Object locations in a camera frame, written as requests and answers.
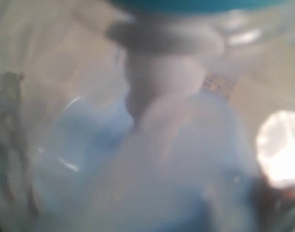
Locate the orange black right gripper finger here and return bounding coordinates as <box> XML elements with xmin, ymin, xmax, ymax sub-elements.
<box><xmin>253</xmin><ymin>180</ymin><xmax>295</xmax><ymax>232</ymax></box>

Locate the blue pump lotion bottle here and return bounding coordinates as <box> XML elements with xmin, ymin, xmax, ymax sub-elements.
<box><xmin>0</xmin><ymin>0</ymin><xmax>295</xmax><ymax>232</ymax></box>

